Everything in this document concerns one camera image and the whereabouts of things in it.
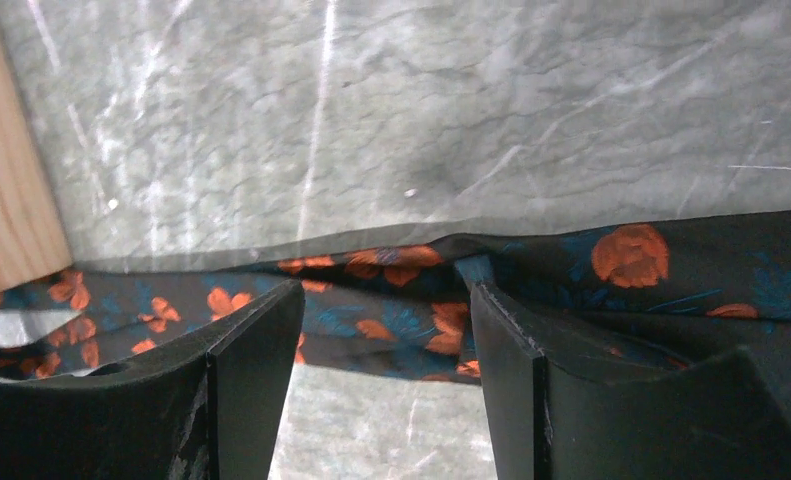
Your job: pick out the black tie orange flowers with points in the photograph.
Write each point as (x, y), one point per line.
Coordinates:
(669, 294)

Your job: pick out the wooden compartment tray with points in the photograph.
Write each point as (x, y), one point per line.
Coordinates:
(32, 239)

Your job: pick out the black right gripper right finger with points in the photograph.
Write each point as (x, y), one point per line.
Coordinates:
(592, 395)

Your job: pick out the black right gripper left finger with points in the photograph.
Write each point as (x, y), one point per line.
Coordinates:
(206, 405)

